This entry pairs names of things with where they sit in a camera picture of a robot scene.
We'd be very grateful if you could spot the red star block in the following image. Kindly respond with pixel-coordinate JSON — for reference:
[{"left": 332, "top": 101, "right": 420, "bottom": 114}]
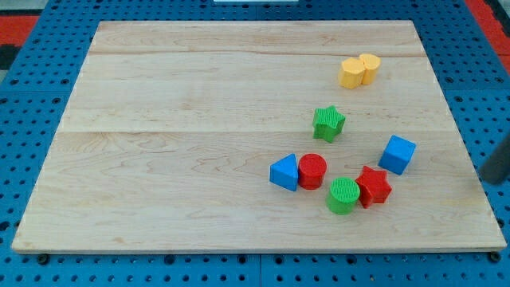
[{"left": 355, "top": 166, "right": 392, "bottom": 209}]

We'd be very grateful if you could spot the green star block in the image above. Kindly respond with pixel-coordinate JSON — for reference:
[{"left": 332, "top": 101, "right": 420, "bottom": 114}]
[{"left": 312, "top": 105, "right": 346, "bottom": 143}]

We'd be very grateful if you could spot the blue triangle block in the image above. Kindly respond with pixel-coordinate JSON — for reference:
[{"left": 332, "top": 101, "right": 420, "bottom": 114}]
[{"left": 269, "top": 154, "right": 299, "bottom": 191}]

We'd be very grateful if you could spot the red cylinder block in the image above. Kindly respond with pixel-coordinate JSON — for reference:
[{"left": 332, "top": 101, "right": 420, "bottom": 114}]
[{"left": 298, "top": 153, "right": 328, "bottom": 190}]

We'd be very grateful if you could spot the wooden board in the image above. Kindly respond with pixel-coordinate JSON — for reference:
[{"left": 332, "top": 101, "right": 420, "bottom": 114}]
[{"left": 12, "top": 21, "right": 506, "bottom": 254}]

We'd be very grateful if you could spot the green cylinder block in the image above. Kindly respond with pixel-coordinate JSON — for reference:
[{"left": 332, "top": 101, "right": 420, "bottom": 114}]
[{"left": 326, "top": 177, "right": 360, "bottom": 215}]

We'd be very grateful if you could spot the yellow hexagon block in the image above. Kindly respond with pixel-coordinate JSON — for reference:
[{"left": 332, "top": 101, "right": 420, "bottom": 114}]
[{"left": 337, "top": 57, "right": 365, "bottom": 89}]

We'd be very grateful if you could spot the yellow cylinder block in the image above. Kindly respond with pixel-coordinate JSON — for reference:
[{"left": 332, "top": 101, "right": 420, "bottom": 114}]
[{"left": 359, "top": 53, "right": 382, "bottom": 85}]

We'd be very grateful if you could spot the blue cube block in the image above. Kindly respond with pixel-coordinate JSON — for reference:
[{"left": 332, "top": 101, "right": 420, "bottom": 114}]
[{"left": 378, "top": 135, "right": 416, "bottom": 175}]

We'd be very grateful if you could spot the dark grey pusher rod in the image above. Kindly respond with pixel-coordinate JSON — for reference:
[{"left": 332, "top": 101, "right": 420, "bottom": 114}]
[{"left": 480, "top": 135, "right": 509, "bottom": 185}]

